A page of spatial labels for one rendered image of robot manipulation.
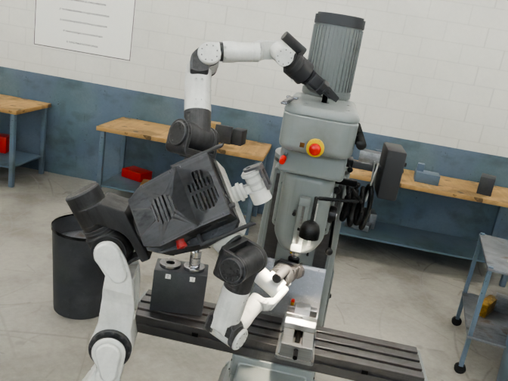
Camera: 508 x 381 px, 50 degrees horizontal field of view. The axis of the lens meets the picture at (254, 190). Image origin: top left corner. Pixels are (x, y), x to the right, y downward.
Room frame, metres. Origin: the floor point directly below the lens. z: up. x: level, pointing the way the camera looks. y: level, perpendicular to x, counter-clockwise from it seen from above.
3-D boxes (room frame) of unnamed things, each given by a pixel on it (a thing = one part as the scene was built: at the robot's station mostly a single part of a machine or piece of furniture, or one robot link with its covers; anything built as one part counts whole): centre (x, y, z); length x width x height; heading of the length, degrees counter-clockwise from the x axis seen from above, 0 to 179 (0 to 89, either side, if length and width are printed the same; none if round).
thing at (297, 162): (2.07, -0.21, 1.68); 0.34 x 0.24 x 0.10; 174
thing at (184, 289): (2.09, 0.25, 1.03); 0.22 x 0.12 x 0.20; 95
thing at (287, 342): (1.99, -0.27, 0.98); 0.35 x 0.15 x 0.11; 174
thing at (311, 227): (1.83, -0.22, 1.46); 0.07 x 0.07 x 0.06
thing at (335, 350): (2.03, -0.19, 0.89); 1.24 x 0.23 x 0.08; 84
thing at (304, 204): (1.92, -0.19, 1.45); 0.04 x 0.04 x 0.21; 84
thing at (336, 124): (2.04, -0.20, 1.81); 0.47 x 0.26 x 0.16; 174
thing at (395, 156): (2.29, -0.57, 1.62); 0.20 x 0.09 x 0.21; 174
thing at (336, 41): (2.28, -0.23, 2.05); 0.20 x 0.20 x 0.32
